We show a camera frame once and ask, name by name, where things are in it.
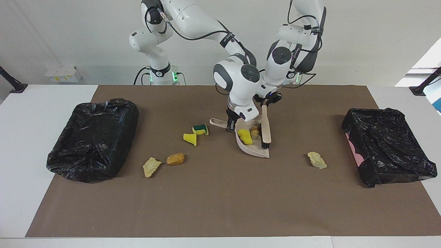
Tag beige plastic dustpan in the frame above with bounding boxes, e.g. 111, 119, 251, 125
209, 115, 270, 159

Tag beige brush black bristles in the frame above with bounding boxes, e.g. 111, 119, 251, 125
261, 104, 272, 149

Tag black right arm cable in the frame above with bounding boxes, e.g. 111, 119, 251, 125
146, 7, 257, 64

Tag yellow sponge chunk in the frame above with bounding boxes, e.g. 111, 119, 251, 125
238, 128, 254, 145

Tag pink bin with black bag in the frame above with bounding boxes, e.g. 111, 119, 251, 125
342, 108, 438, 188

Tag white wall socket box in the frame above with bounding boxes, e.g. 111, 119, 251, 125
45, 65, 82, 83

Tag brown table mat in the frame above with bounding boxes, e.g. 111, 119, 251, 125
25, 85, 441, 237

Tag black clamp stand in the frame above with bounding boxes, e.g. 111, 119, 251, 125
0, 65, 28, 93
409, 67, 441, 96

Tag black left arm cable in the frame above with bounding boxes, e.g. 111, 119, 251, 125
288, 0, 324, 89

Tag brown bread chunk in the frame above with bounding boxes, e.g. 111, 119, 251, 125
166, 153, 185, 166

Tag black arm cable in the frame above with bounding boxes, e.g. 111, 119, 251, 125
146, 7, 257, 64
288, 0, 324, 89

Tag black right base cable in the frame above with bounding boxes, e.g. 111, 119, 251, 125
134, 67, 186, 85

